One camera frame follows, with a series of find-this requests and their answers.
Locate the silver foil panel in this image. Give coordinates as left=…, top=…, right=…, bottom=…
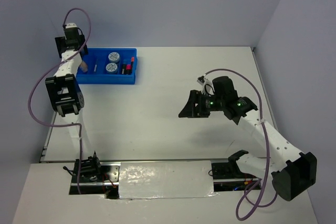
left=119, top=161, right=216, bottom=199

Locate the blue white round tub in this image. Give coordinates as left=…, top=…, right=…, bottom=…
left=108, top=51, right=121, bottom=63

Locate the blue compartment bin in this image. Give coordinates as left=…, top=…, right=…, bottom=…
left=76, top=48, right=138, bottom=84

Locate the orange cap highlighter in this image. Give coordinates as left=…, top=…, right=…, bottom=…
left=130, top=57, right=135, bottom=72

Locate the pink cap clear tube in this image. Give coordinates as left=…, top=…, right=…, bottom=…
left=79, top=61, right=88, bottom=73

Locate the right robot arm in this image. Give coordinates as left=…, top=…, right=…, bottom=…
left=179, top=76, right=317, bottom=201

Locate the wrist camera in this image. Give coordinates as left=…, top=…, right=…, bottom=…
left=62, top=23, right=78, bottom=29
left=197, top=76, right=214, bottom=96

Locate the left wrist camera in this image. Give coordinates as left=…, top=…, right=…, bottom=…
left=62, top=23, right=78, bottom=29

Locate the pink cap highlighter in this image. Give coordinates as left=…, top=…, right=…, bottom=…
left=124, top=64, right=132, bottom=75

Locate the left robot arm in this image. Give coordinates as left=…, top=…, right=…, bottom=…
left=45, top=23, right=103, bottom=182

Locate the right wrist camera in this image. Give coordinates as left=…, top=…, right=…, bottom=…
left=197, top=76, right=214, bottom=96

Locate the blue cap highlighter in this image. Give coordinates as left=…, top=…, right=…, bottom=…
left=121, top=64, right=127, bottom=74

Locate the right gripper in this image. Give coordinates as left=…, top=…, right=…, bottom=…
left=178, top=89, right=225, bottom=118

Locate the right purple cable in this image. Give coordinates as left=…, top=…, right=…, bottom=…
left=204, top=68, right=279, bottom=221

